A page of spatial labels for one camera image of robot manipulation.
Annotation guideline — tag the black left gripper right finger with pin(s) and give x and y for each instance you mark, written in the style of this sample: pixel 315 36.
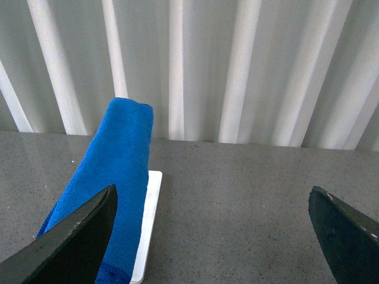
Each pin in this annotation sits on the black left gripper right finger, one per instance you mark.
pixel 348 238

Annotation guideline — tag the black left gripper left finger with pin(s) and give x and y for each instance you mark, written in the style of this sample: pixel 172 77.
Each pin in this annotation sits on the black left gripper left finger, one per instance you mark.
pixel 70 252

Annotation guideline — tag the blue microfiber cloth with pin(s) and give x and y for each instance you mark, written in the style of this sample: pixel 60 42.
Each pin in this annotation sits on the blue microfiber cloth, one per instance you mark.
pixel 117 155

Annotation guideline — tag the white rack base tray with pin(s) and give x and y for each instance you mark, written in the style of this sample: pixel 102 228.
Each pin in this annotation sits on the white rack base tray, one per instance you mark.
pixel 150 207

